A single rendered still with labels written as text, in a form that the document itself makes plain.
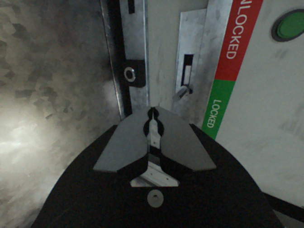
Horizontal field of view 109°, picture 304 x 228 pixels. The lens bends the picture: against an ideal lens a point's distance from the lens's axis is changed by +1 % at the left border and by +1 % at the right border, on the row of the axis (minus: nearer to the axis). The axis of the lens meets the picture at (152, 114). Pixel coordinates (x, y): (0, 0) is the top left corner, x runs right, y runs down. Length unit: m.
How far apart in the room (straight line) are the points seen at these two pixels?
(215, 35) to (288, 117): 0.18
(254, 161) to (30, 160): 0.42
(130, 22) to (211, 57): 0.18
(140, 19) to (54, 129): 0.26
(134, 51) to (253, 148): 0.33
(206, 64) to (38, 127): 0.28
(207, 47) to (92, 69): 0.21
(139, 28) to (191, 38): 0.11
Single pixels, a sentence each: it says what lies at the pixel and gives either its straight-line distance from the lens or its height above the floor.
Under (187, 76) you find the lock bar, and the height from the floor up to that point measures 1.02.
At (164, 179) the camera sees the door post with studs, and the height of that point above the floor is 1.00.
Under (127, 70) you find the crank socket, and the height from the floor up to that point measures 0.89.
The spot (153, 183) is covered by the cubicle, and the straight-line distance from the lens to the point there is 0.50.
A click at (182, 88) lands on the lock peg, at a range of 0.25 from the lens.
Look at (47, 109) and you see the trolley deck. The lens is 0.25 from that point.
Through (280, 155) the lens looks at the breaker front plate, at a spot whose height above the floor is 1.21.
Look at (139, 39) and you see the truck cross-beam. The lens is 0.28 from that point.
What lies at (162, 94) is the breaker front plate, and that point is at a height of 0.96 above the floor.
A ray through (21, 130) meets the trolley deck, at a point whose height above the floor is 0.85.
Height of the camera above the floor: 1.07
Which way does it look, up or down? 26 degrees down
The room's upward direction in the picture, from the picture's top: 105 degrees clockwise
